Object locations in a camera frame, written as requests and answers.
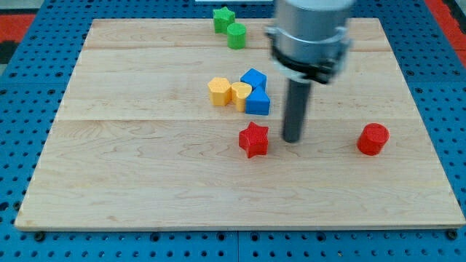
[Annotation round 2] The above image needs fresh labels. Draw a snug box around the red star block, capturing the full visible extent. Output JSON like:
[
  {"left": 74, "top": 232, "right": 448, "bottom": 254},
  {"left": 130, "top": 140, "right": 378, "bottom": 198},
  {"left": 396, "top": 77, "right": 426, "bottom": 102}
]
[{"left": 239, "top": 122, "right": 269, "bottom": 158}]

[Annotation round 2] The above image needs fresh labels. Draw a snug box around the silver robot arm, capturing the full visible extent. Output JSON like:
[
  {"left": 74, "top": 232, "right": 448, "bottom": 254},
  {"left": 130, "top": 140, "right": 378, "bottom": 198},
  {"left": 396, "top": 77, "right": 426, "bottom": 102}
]
[{"left": 265, "top": 0, "right": 355, "bottom": 84}]

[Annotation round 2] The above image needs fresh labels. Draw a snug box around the green star block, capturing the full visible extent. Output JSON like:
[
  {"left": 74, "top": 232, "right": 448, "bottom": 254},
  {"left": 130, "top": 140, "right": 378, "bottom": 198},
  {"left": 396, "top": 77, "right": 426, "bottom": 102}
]
[{"left": 213, "top": 7, "right": 236, "bottom": 33}]

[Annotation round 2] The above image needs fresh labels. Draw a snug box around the blue triangular block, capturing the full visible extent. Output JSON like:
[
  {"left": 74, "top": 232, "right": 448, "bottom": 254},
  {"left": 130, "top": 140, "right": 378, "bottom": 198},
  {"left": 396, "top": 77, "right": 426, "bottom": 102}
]
[{"left": 245, "top": 87, "right": 270, "bottom": 116}]

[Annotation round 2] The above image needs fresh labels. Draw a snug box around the yellow heart block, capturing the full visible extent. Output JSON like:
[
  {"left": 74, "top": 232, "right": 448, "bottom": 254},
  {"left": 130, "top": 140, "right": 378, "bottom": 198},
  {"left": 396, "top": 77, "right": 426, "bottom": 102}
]
[{"left": 232, "top": 82, "right": 253, "bottom": 112}]

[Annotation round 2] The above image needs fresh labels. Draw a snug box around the yellow hexagon block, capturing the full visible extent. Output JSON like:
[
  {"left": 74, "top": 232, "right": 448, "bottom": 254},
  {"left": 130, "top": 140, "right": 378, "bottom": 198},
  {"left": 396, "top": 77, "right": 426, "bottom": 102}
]
[{"left": 208, "top": 77, "right": 232, "bottom": 106}]

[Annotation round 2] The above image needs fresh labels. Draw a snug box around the blue cube block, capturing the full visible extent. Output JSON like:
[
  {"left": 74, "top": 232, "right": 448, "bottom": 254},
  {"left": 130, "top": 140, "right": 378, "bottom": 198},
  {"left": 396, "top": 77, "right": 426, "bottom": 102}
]
[{"left": 240, "top": 68, "right": 267, "bottom": 90}]

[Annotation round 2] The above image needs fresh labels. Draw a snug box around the light wooden board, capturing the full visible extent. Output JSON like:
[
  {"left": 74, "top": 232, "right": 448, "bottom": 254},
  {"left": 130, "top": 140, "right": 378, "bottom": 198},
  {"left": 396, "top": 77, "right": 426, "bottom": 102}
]
[{"left": 15, "top": 18, "right": 465, "bottom": 231}]

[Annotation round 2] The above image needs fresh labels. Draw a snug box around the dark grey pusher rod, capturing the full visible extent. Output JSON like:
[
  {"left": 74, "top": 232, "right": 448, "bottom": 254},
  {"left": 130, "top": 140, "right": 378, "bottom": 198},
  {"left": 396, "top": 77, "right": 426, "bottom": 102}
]
[{"left": 282, "top": 79, "right": 312, "bottom": 143}]

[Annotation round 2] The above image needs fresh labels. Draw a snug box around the green cylinder block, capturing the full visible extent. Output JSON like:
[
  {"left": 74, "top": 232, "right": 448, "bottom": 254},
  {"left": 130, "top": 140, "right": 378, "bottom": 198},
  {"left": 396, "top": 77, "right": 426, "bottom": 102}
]
[{"left": 226, "top": 23, "right": 247, "bottom": 49}]

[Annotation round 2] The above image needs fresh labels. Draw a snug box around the red cylinder block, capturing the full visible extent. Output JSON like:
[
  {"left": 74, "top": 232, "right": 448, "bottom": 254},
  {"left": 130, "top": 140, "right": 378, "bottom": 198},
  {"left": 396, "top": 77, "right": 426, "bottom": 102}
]
[{"left": 357, "top": 123, "right": 390, "bottom": 156}]

